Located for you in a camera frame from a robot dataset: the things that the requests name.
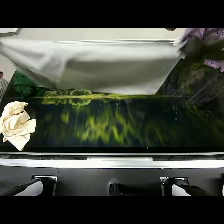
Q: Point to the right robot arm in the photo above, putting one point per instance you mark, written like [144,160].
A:
[188,190]

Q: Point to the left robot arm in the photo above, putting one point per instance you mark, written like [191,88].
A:
[20,189]

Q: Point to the light grey garment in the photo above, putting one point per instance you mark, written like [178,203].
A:
[100,66]

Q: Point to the cream garment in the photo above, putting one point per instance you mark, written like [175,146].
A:
[16,125]

